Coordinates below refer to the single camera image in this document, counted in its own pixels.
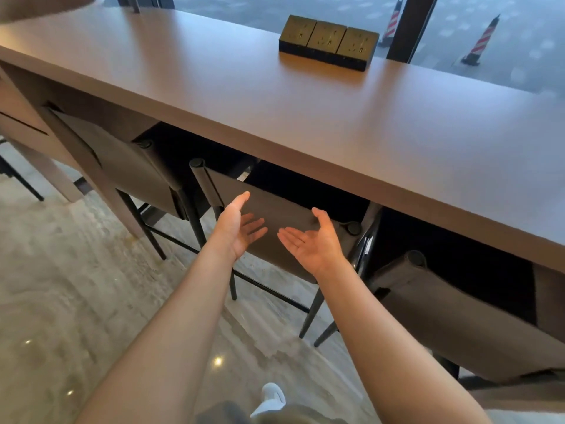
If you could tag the person's left hand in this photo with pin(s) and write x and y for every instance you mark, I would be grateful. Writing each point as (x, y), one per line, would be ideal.
(230, 231)

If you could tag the person's right hand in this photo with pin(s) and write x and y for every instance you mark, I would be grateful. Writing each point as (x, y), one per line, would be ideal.
(318, 251)

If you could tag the person's left thumb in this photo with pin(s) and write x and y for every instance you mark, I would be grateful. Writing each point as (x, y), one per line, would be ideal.
(237, 203)

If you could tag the person's right thumb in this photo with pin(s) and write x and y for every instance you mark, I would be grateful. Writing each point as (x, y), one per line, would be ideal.
(322, 221)

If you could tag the person's left forearm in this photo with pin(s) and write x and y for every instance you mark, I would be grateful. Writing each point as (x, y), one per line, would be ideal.
(167, 344)

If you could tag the person's right forearm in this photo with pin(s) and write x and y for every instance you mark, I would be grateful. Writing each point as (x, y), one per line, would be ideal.
(388, 348)

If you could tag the brown chair with black legs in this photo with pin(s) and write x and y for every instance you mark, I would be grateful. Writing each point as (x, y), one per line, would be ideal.
(132, 172)
(463, 322)
(282, 203)

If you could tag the gold black power socket cube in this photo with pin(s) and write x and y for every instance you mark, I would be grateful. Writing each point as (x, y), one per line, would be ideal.
(325, 41)
(356, 47)
(296, 36)

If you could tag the person's white shoe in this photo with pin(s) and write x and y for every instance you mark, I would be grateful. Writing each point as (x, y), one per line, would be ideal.
(270, 398)

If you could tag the beige chair with black leg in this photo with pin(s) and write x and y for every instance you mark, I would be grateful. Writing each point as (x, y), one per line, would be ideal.
(39, 158)

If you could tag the red white striped traffic cone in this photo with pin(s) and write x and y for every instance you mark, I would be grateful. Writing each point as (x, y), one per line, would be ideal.
(392, 22)
(482, 41)

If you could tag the round brown board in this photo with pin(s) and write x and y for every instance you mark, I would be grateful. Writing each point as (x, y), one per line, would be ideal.
(42, 5)

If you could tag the dark window frame post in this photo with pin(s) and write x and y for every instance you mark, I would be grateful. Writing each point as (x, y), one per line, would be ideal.
(412, 26)
(141, 0)

